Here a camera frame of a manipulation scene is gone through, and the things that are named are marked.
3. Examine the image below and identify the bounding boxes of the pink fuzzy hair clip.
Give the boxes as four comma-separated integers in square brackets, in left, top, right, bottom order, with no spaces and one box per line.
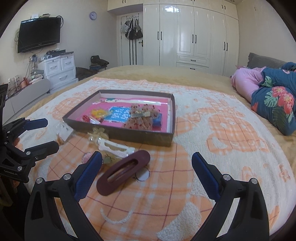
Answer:
[82,152,92,164]

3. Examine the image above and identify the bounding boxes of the clear yellowish flower clip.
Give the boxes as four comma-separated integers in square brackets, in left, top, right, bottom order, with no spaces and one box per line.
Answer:
[87,128,109,142]

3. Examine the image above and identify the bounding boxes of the yellow hair ties bag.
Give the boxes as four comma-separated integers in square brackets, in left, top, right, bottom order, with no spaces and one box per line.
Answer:
[90,108,111,121]

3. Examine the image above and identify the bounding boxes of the white claw hair clip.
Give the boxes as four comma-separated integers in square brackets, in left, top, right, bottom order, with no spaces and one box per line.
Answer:
[95,138,135,159]

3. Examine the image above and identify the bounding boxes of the maroon oval hair clip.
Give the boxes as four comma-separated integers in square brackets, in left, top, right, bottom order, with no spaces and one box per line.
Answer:
[96,150,151,196]

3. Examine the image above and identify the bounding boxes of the sheer dotted bow clip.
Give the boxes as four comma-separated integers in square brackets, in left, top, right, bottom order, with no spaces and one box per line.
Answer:
[122,104,161,131]

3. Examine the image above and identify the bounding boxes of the blue square hair clip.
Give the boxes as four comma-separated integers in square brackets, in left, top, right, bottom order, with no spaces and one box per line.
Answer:
[152,113,162,128]

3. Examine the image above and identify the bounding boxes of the white plastic drawer cabinet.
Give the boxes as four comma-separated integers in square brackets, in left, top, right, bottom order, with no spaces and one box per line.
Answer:
[38,52,78,93]

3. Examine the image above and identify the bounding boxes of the dark bag on floor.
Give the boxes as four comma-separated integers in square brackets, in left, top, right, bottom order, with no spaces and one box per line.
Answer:
[76,67,97,81]

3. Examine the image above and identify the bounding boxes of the dark clothes pile on stool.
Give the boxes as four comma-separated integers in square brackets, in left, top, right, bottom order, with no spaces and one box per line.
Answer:
[89,55,109,72]

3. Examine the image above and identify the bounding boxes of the orange white patterned blanket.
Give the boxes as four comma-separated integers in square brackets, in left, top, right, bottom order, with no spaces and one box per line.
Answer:
[18,77,295,240]

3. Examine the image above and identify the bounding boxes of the blue floral quilt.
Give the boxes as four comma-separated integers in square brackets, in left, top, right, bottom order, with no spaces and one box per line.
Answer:
[251,62,295,136]

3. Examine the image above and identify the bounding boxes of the brown cardboard tray box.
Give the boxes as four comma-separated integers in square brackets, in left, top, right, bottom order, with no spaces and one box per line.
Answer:
[63,89,176,147]

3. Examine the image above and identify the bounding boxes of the white room door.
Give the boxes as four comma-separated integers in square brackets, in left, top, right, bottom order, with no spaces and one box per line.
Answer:
[116,12,144,66]

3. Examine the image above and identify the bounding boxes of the tan bed cover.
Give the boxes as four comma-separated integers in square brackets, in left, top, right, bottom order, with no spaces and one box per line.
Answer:
[18,64,296,158]

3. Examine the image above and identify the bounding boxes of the bags hanging on door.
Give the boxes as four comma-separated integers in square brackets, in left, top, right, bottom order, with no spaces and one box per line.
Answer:
[120,18,143,40]

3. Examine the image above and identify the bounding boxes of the white built-in wardrobe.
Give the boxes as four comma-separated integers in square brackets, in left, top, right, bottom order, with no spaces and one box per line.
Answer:
[107,1,239,76]

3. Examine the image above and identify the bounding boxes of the black wall television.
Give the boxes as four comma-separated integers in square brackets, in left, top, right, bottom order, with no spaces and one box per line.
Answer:
[17,17,61,53]

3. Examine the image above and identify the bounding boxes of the purple wall clock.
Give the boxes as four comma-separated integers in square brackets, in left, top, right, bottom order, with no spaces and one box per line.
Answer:
[89,11,97,21]

